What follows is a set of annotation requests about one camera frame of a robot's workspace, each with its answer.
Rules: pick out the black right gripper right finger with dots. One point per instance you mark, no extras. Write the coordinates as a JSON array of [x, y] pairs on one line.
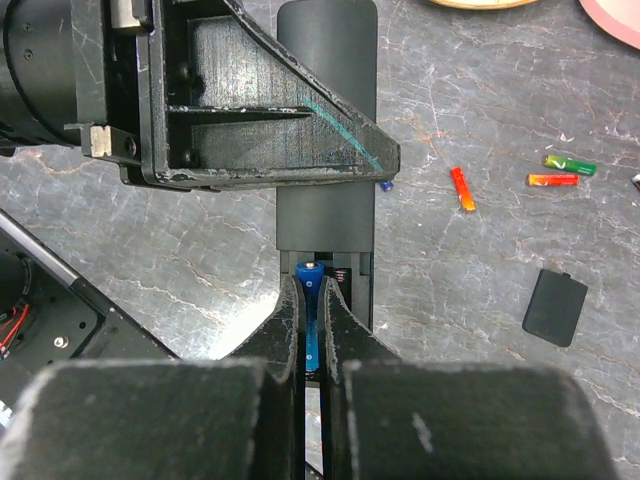
[[387, 418]]

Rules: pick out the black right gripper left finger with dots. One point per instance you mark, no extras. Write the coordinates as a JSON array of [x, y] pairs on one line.
[[240, 417]]

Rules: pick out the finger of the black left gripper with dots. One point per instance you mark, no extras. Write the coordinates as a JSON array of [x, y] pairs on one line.
[[224, 105]]

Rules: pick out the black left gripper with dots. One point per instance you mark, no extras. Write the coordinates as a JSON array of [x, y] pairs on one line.
[[68, 75]]

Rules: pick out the blue battery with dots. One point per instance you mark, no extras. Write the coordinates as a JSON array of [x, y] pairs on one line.
[[310, 274]]

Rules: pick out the black battery cover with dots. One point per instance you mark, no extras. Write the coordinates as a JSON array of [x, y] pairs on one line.
[[554, 308]]

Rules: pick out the purple battery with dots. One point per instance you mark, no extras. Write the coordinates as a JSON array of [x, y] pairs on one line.
[[386, 186]]

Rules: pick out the red orange battery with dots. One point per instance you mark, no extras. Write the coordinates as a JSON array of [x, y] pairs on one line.
[[462, 189]]

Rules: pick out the cream bird plate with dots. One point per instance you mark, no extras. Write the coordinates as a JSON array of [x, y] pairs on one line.
[[482, 5]]

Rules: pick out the red yellow battery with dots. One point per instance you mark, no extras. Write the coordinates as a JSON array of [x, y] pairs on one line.
[[552, 180]]

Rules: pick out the green yellow battery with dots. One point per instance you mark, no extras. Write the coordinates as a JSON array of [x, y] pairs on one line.
[[570, 165]]

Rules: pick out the black silver battery right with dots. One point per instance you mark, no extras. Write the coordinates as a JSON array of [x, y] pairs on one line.
[[636, 181]]

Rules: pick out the pink three-tier shelf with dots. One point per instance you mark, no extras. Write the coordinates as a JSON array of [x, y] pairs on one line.
[[618, 18]]

